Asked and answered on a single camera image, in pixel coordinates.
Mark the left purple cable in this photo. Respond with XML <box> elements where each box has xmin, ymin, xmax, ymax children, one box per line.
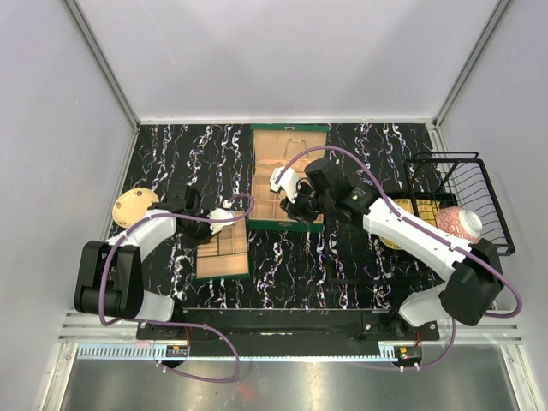
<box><xmin>98</xmin><ymin>192</ymin><xmax>256</xmax><ymax>382</ymax></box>

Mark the green jewelry box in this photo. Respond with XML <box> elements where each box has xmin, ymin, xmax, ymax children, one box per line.
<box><xmin>247</xmin><ymin>124</ymin><xmax>330</xmax><ymax>233</ymax></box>

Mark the red patterned ceramic bowl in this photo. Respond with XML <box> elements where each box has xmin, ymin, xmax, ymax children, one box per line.
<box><xmin>436</xmin><ymin>206</ymin><xmax>483</xmax><ymax>243</ymax></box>

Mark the aluminium rail front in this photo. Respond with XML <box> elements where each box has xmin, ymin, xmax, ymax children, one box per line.
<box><xmin>57</xmin><ymin>310</ymin><xmax>526</xmax><ymax>360</ymax></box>

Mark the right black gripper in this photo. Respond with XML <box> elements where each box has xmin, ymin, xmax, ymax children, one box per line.
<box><xmin>280</xmin><ymin>179</ymin><xmax>333</xmax><ymax>228</ymax></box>

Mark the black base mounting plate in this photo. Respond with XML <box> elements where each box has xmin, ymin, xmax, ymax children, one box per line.
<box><xmin>136</xmin><ymin>307</ymin><xmax>441</xmax><ymax>343</ymax></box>

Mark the black wire dish rack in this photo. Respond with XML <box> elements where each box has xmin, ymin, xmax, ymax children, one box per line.
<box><xmin>404</xmin><ymin>151</ymin><xmax>515</xmax><ymax>257</ymax></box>

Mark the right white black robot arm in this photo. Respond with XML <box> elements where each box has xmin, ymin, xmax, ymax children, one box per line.
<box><xmin>270</xmin><ymin>158</ymin><xmax>503</xmax><ymax>340</ymax></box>

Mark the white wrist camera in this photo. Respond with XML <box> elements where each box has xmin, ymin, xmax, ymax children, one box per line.
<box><xmin>269</xmin><ymin>167</ymin><xmax>301</xmax><ymax>204</ymax></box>
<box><xmin>207</xmin><ymin>208</ymin><xmax>236</xmax><ymax>235</ymax></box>

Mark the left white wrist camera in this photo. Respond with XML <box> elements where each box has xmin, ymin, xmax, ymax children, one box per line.
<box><xmin>207</xmin><ymin>208</ymin><xmax>236</xmax><ymax>235</ymax></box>

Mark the beige jewelry tray insert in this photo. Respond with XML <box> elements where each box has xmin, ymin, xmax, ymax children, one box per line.
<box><xmin>196</xmin><ymin>219</ymin><xmax>249</xmax><ymax>280</ymax></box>

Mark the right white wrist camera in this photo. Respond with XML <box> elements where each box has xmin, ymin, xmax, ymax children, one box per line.
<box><xmin>269</xmin><ymin>167</ymin><xmax>301</xmax><ymax>204</ymax></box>

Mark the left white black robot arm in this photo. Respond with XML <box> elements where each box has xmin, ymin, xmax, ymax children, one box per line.
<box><xmin>74</xmin><ymin>185</ymin><xmax>235</xmax><ymax>339</ymax></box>

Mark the woven bamboo tray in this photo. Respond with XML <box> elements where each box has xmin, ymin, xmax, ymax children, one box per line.
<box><xmin>394</xmin><ymin>199</ymin><xmax>439</xmax><ymax>227</ymax></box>

